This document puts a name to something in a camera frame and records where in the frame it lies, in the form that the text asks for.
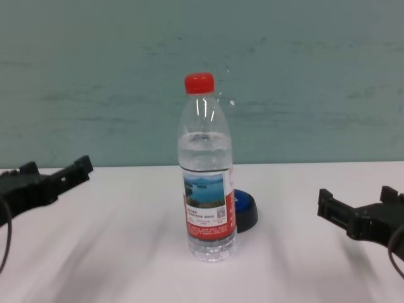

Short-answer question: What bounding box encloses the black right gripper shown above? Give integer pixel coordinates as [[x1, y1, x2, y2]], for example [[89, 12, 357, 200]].
[[316, 186, 404, 255]]

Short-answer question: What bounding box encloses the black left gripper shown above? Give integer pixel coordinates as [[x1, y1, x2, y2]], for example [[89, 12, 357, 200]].
[[0, 154, 95, 229]]

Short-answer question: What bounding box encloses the blue push button black base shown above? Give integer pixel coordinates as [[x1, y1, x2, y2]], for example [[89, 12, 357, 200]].
[[232, 189, 260, 235]]

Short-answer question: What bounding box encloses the clear water bottle red cap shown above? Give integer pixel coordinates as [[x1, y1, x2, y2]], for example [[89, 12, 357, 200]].
[[177, 72, 238, 264]]

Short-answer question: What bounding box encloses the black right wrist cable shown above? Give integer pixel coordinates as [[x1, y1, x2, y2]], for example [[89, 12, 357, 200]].
[[387, 224, 404, 280]]

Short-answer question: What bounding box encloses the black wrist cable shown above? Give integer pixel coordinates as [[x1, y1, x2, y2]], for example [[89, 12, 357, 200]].
[[0, 198, 14, 276], [387, 224, 404, 280]]

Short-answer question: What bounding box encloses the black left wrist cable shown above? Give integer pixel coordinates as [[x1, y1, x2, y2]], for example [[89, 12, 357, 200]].
[[0, 198, 14, 276]]

